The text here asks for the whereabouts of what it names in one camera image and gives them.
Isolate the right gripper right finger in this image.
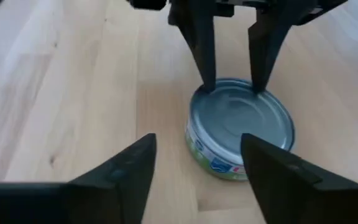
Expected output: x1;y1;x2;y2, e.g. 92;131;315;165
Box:
240;133;358;224

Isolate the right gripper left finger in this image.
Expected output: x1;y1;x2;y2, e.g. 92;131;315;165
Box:
0;133;157;224

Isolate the green label silver-lid can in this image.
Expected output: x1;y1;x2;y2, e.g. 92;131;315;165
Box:
184;77;296;182

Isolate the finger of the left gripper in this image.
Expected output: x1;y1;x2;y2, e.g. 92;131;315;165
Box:
168;5;217;93
247;11;293;94

